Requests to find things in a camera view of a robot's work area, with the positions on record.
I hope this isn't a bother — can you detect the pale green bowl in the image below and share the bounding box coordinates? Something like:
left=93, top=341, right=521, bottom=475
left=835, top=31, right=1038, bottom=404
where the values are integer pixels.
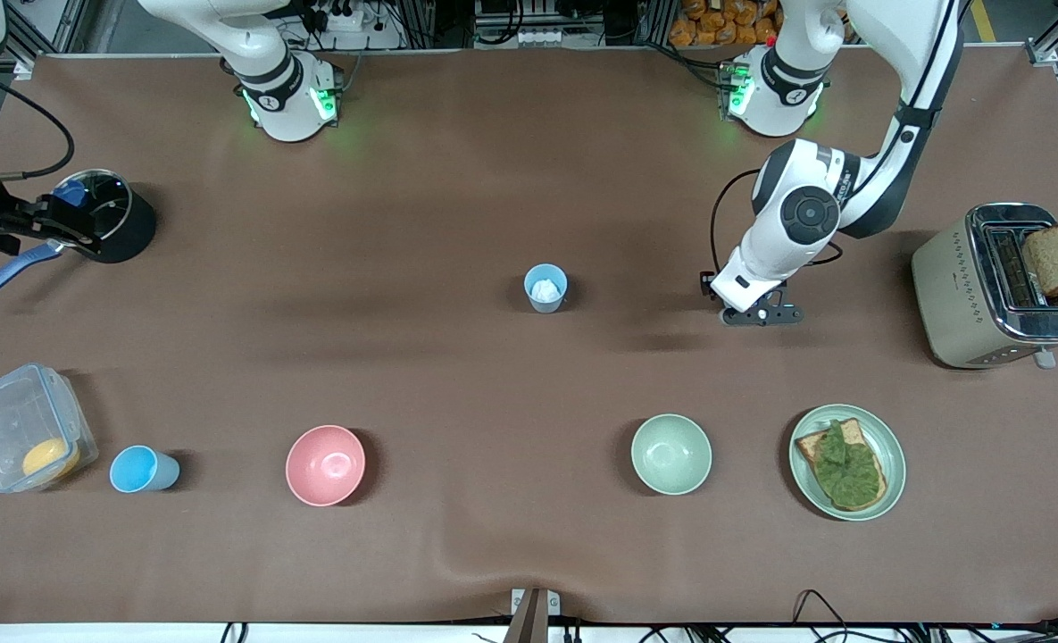
left=630, top=413, right=713, bottom=496

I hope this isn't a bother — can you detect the black looped cable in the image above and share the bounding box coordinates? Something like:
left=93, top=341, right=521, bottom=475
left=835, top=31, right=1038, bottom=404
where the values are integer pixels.
left=792, top=589, right=851, bottom=643

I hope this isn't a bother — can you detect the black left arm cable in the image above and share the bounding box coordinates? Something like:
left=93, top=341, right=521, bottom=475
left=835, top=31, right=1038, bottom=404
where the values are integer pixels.
left=710, top=168, right=844, bottom=278

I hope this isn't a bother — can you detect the beige chrome toaster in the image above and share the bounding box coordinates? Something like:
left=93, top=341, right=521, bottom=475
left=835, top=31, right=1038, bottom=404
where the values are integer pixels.
left=911, top=203, right=1058, bottom=370

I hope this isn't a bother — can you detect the blue cup with white paper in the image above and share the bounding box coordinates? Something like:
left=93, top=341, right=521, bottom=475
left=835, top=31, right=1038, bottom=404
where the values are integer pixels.
left=524, top=263, right=570, bottom=314

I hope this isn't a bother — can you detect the yellow round food piece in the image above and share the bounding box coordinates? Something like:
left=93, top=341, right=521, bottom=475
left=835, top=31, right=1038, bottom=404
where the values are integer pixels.
left=21, top=438, right=81, bottom=480

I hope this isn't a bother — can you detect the pale green plate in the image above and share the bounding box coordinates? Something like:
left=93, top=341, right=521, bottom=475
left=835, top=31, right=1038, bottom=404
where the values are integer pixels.
left=788, top=404, right=907, bottom=522

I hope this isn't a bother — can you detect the pink bowl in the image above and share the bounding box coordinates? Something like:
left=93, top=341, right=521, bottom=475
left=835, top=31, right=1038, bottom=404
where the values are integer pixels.
left=285, top=424, right=367, bottom=507

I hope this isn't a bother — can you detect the black saucepan with blue handle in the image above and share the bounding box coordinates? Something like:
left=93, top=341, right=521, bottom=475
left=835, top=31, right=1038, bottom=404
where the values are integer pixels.
left=0, top=168, right=158, bottom=307

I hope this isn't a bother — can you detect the bag of orange snacks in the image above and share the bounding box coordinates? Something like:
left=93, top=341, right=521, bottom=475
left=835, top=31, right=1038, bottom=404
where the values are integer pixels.
left=669, top=0, right=781, bottom=47

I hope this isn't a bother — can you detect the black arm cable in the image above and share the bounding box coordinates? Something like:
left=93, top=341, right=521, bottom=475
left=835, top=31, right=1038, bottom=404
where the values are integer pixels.
left=0, top=73, right=76, bottom=186
left=710, top=168, right=844, bottom=278

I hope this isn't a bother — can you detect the green lettuce leaf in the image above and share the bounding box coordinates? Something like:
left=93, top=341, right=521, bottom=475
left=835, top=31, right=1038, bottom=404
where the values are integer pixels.
left=814, top=420, right=884, bottom=505

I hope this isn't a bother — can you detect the toast slice under lettuce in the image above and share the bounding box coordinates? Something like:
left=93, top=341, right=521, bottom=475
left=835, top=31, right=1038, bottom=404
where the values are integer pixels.
left=796, top=418, right=888, bottom=513

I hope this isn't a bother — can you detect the clear plastic container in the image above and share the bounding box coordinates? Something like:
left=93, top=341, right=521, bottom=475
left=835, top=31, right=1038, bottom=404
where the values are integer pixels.
left=0, top=362, right=99, bottom=494

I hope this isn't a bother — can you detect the plain blue cup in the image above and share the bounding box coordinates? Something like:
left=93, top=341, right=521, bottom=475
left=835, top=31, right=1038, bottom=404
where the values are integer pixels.
left=109, top=445, right=181, bottom=494

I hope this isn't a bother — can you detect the brown table cloth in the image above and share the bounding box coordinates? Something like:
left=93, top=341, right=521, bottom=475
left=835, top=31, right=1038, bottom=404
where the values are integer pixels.
left=0, top=45, right=1058, bottom=626

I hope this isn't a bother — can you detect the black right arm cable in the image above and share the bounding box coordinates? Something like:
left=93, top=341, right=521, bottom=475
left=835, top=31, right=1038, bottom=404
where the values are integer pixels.
left=0, top=73, right=76, bottom=186

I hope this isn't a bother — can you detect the white power strip with plugs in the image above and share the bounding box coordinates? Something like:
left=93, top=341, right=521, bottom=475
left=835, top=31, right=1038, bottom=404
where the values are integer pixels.
left=301, top=0, right=378, bottom=33

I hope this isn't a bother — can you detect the glass lid with blue knob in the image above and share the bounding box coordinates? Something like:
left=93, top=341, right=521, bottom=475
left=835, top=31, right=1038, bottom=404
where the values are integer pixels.
left=43, top=170, right=130, bottom=247

